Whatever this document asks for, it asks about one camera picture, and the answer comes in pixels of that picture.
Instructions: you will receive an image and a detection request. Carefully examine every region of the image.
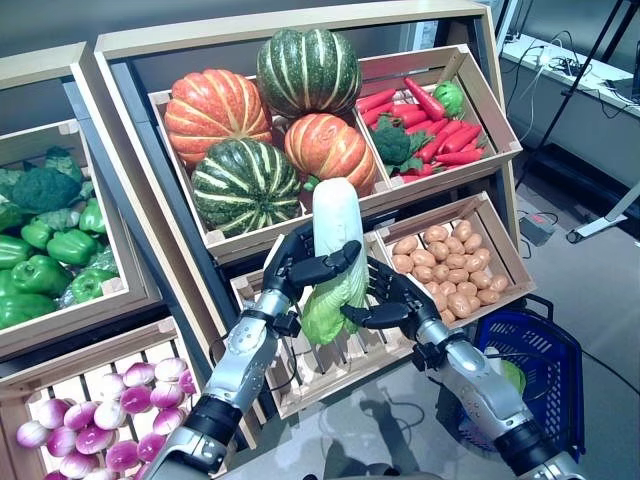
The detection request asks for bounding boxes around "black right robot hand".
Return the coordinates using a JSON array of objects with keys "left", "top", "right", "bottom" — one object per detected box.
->
[{"left": 339, "top": 257, "right": 444, "bottom": 341}]

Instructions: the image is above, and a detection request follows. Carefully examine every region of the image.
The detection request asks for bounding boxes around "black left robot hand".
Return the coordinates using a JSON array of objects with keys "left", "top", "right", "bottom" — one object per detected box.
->
[{"left": 262, "top": 222, "right": 362, "bottom": 304}]

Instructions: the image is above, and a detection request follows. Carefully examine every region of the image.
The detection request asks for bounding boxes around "napa cabbage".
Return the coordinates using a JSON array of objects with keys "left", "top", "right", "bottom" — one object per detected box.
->
[
  {"left": 482, "top": 344, "right": 529, "bottom": 396},
  {"left": 299, "top": 178, "right": 369, "bottom": 346}
]

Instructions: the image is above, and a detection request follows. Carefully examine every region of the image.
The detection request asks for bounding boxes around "blue plastic shopping basket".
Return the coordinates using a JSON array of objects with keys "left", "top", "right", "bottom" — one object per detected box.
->
[{"left": 439, "top": 294, "right": 586, "bottom": 459}]

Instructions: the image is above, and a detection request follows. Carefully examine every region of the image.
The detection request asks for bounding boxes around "wooden pumpkin crate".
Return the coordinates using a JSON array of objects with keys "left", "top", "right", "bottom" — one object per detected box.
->
[{"left": 148, "top": 74, "right": 394, "bottom": 261}]

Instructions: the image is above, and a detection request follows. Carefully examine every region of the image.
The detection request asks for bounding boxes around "wooden slatted cabbage crate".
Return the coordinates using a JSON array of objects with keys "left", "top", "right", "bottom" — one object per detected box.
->
[{"left": 229, "top": 232, "right": 416, "bottom": 420}]

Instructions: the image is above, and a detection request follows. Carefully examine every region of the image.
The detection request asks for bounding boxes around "green striped pumpkin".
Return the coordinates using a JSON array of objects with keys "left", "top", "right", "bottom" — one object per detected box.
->
[
  {"left": 191, "top": 138, "right": 302, "bottom": 239},
  {"left": 256, "top": 28, "right": 362, "bottom": 120}
]

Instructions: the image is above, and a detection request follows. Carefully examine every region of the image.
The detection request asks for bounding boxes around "orange pumpkin green stem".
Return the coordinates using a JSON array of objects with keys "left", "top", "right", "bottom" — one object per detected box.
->
[{"left": 283, "top": 113, "right": 379, "bottom": 197}]

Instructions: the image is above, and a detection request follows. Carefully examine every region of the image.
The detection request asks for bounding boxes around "wooden carrot crate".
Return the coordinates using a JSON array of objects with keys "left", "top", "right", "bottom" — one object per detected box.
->
[{"left": 352, "top": 43, "right": 522, "bottom": 194}]

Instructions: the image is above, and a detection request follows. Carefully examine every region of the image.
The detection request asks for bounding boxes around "dark broccoli with leaves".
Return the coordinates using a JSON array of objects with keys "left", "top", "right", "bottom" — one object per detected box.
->
[{"left": 372, "top": 115, "right": 426, "bottom": 176}]

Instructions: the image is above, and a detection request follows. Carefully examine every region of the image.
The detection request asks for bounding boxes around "grey box red button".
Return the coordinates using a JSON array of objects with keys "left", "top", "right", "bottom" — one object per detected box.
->
[{"left": 518, "top": 214, "right": 556, "bottom": 246}]

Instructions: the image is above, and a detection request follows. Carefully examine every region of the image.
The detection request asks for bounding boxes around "red orange carrot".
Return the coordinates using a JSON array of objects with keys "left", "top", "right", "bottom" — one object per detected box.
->
[
  {"left": 442, "top": 124, "right": 484, "bottom": 154},
  {"left": 403, "top": 76, "right": 446, "bottom": 121},
  {"left": 357, "top": 88, "right": 396, "bottom": 114},
  {"left": 434, "top": 151, "right": 486, "bottom": 167}
]

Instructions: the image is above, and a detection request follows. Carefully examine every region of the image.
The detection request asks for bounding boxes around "purple white onion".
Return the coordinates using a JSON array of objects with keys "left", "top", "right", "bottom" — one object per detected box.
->
[
  {"left": 154, "top": 357, "right": 189, "bottom": 382},
  {"left": 149, "top": 382, "right": 185, "bottom": 409},
  {"left": 123, "top": 362, "right": 156, "bottom": 387},
  {"left": 95, "top": 373, "right": 126, "bottom": 401},
  {"left": 119, "top": 385, "right": 154, "bottom": 415}
]

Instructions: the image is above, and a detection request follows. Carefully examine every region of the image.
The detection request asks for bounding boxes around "orange ribbed round pumpkin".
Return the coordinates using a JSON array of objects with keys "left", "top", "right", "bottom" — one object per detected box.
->
[{"left": 163, "top": 68, "right": 274, "bottom": 166}]

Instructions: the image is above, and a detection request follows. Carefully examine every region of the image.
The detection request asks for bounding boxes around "light green round cabbage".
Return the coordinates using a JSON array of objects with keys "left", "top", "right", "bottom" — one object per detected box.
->
[{"left": 432, "top": 80, "right": 466, "bottom": 119}]

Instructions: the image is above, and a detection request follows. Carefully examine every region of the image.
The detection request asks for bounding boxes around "white desk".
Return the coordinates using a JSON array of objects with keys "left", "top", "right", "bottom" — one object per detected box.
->
[{"left": 499, "top": 34, "right": 640, "bottom": 244}]

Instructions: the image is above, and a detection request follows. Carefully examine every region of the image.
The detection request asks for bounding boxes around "dark green broccoli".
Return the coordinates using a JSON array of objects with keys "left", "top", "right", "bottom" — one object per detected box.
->
[{"left": 12, "top": 167, "right": 82, "bottom": 211}]

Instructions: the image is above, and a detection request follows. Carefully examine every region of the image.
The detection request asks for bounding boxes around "black tripod stand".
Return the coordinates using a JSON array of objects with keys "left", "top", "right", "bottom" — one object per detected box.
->
[{"left": 514, "top": 0, "right": 626, "bottom": 189}]

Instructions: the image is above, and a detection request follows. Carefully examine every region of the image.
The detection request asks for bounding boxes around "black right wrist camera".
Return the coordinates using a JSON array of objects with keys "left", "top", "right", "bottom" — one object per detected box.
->
[{"left": 412, "top": 343, "right": 441, "bottom": 372}]

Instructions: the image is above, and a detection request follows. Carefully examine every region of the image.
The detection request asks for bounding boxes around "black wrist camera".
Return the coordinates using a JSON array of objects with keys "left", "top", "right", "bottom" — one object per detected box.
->
[
  {"left": 412, "top": 343, "right": 441, "bottom": 372},
  {"left": 273, "top": 312, "right": 304, "bottom": 337}
]

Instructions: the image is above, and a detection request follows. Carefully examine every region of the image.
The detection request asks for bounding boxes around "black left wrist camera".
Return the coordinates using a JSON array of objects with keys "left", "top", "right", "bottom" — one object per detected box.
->
[{"left": 273, "top": 312, "right": 304, "bottom": 337}]

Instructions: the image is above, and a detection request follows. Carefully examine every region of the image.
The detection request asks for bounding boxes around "wooden display shelf frame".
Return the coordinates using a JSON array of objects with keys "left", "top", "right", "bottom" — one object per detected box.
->
[
  {"left": 93, "top": 0, "right": 524, "bottom": 451},
  {"left": 0, "top": 42, "right": 169, "bottom": 381}
]

